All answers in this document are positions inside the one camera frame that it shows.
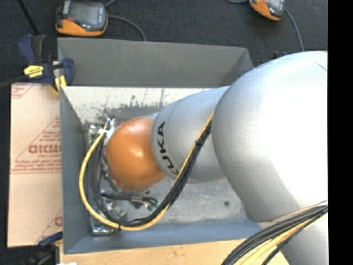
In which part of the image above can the shiny silver flat object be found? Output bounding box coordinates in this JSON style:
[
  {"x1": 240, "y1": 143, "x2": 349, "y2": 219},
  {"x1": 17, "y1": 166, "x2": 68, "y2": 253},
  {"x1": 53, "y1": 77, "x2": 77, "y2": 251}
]
[{"x1": 90, "y1": 221, "x2": 114, "y2": 236}]

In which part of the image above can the brown cardboard board red print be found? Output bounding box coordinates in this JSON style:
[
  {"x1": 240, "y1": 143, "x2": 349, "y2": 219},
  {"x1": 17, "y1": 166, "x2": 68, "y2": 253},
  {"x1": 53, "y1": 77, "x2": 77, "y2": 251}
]
[{"x1": 6, "y1": 82, "x2": 64, "y2": 248}]

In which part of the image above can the grey metal bin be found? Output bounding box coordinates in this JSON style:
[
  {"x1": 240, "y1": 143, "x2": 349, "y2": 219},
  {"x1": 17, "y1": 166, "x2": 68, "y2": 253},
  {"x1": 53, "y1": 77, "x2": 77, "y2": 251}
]
[{"x1": 57, "y1": 37, "x2": 263, "y2": 255}]

